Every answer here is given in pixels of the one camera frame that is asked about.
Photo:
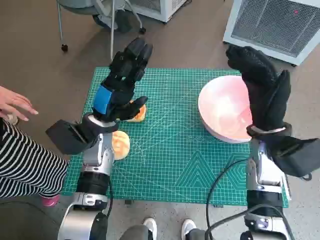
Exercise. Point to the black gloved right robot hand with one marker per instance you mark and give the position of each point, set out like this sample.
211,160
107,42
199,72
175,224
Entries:
265,95

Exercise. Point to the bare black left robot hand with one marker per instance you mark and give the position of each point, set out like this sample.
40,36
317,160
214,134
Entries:
120,75

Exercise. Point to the person's hand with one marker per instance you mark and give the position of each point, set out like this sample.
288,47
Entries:
15,102

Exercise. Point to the pink bowl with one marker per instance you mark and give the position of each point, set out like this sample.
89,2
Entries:
222,107

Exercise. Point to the long toy bread loaf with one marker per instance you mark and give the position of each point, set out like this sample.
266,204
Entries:
140,116

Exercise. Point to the round toy bread bun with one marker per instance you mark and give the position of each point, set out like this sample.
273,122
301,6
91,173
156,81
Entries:
121,145

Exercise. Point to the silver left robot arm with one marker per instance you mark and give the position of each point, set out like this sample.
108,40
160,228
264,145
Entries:
97,155

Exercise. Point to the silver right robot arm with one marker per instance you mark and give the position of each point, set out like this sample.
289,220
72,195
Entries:
265,172

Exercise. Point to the person's beige shoe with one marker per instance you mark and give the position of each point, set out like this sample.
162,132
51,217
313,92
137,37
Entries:
12,120

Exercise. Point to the grey office chair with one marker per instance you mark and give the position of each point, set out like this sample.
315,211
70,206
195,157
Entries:
111,25

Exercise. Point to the dark bag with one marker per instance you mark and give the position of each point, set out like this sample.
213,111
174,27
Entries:
123,21

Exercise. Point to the person in striped clothing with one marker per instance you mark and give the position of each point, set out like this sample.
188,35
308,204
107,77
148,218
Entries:
25,160

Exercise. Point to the large white mesh cabinet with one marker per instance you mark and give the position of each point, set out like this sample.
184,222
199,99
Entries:
270,25

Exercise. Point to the green cutting mat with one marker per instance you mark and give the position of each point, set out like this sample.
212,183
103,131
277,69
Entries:
170,125

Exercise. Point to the small white mesh cabinet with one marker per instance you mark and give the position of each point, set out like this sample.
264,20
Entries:
165,10

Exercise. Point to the black table clamp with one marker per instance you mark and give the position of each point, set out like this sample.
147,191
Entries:
128,202

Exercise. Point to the person with white shoes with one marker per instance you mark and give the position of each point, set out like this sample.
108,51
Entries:
150,225

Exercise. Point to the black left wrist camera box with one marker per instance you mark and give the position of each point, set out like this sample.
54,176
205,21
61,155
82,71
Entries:
65,137

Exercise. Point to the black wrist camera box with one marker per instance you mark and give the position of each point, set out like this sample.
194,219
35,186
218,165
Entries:
65,137
295,155

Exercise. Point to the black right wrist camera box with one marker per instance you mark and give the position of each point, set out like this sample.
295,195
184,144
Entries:
295,155

